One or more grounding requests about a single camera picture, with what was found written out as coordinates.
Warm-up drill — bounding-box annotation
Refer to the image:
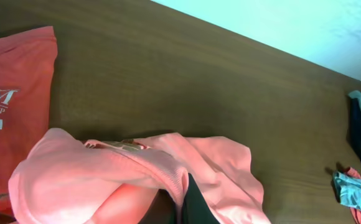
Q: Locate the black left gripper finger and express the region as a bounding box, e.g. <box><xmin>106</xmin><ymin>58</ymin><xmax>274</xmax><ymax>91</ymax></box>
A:
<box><xmin>180</xmin><ymin>174</ymin><xmax>219</xmax><ymax>224</ymax></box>

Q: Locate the salmon pink t-shirt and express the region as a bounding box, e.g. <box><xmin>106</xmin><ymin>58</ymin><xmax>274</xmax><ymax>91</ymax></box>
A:
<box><xmin>8</xmin><ymin>128</ymin><xmax>269</xmax><ymax>223</ymax></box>

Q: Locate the red printed t-shirt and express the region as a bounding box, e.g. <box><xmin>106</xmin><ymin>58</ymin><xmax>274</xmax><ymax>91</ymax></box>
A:
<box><xmin>344</xmin><ymin>167</ymin><xmax>361</xmax><ymax>224</ymax></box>

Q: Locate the folded red t-shirt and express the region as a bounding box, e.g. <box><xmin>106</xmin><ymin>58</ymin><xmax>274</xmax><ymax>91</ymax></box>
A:
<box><xmin>0</xmin><ymin>26</ymin><xmax>59</xmax><ymax>224</ymax></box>

